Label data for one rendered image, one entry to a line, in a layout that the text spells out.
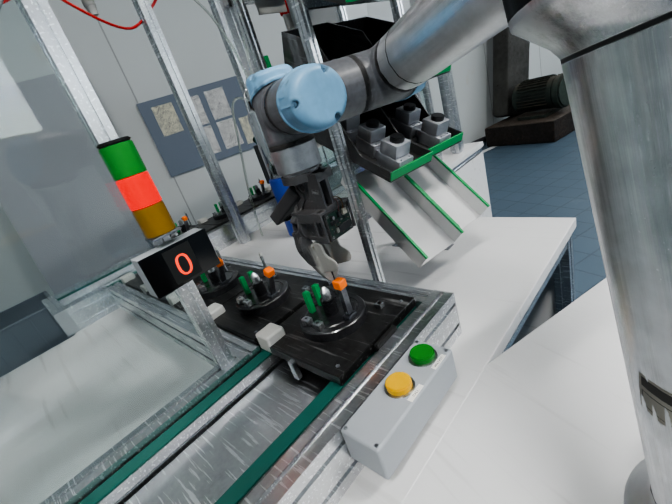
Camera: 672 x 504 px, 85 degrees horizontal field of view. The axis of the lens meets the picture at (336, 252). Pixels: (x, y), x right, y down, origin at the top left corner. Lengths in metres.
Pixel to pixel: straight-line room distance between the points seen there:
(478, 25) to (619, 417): 0.55
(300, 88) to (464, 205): 0.67
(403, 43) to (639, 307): 0.35
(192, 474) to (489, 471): 0.45
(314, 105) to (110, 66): 4.14
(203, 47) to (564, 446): 4.48
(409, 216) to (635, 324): 0.73
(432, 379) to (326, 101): 0.42
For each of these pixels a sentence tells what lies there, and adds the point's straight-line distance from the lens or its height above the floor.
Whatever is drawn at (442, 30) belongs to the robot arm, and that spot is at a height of 1.40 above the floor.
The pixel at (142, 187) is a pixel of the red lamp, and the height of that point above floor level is 1.34.
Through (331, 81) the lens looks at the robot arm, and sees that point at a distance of 0.47.
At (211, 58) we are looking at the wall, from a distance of 4.62.
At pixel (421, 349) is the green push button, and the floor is 0.97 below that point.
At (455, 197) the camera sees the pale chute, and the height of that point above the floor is 1.05.
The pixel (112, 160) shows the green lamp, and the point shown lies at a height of 1.39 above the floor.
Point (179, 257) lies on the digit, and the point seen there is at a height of 1.22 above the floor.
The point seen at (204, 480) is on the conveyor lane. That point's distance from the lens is 0.69.
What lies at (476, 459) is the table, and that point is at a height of 0.86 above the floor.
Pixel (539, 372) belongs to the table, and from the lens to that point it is 0.74.
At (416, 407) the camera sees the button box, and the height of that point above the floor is 0.95.
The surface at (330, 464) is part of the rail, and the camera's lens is 0.59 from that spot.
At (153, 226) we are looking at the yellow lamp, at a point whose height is 1.28.
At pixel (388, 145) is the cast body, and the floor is 1.26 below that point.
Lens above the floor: 1.38
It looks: 22 degrees down
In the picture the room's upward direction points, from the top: 18 degrees counter-clockwise
